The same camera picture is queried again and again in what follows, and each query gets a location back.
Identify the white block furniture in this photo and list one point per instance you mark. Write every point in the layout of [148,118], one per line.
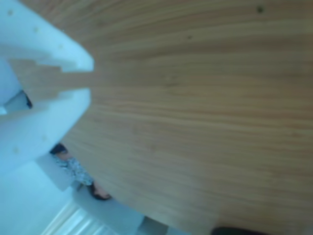
[53,173]

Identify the person's leg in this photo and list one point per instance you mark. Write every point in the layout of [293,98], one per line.
[75,171]

